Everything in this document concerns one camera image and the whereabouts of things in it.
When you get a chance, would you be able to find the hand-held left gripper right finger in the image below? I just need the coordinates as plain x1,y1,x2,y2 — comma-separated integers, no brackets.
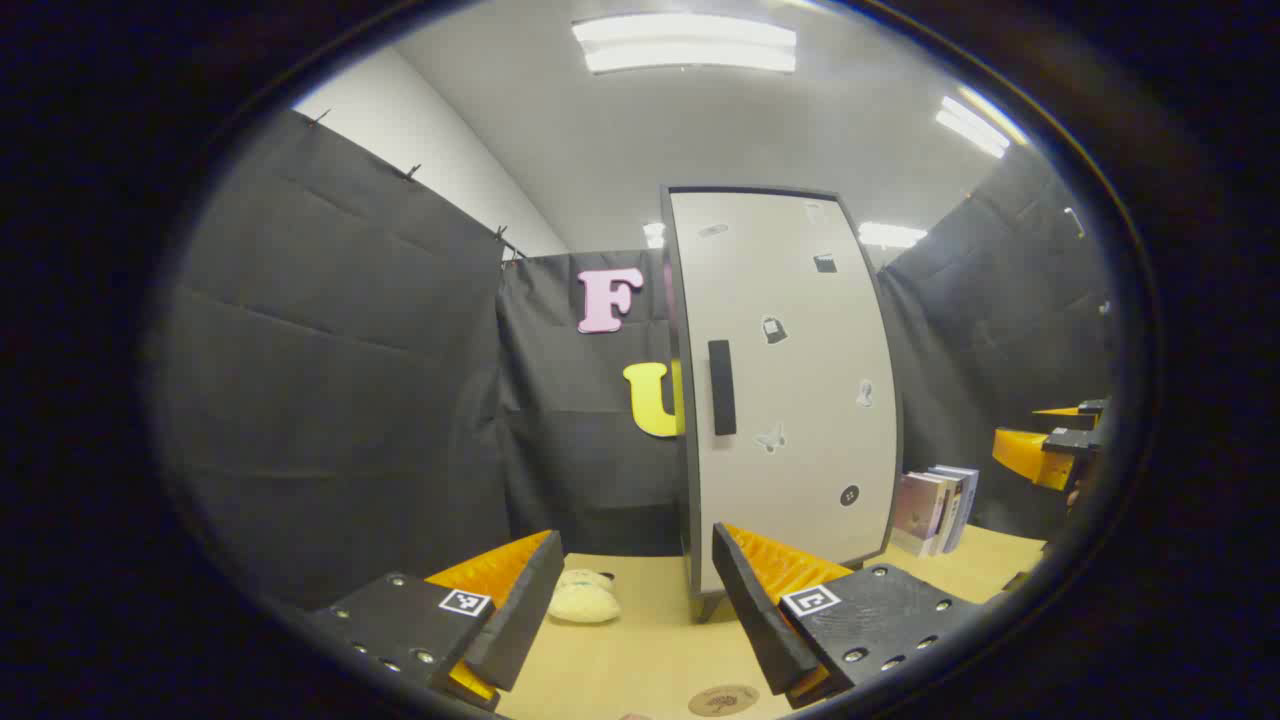
711,521,988,711

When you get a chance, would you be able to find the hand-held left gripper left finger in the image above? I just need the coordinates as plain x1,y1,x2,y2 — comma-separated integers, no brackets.
303,529,567,713

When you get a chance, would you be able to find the round brown coaster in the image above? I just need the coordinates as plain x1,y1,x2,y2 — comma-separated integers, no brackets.
688,684,761,718

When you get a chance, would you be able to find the white cabinet door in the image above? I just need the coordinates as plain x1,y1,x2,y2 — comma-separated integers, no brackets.
668,188,904,598

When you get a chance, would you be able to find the grey cabinet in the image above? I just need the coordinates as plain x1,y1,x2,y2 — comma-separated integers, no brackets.
660,184,906,623

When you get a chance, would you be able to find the cream plush toy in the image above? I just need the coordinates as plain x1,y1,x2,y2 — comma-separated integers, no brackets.
547,568,622,625

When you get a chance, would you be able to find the white book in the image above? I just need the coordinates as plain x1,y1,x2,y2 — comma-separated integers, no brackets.
942,465,981,553
930,470,968,557

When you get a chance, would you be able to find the black backdrop cloth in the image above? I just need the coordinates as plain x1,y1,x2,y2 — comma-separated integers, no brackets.
150,108,1116,611

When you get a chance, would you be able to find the large ceiling light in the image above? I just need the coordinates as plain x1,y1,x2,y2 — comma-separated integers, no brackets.
572,14,798,76

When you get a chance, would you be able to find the black door handle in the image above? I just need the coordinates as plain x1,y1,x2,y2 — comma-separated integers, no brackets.
708,340,738,436

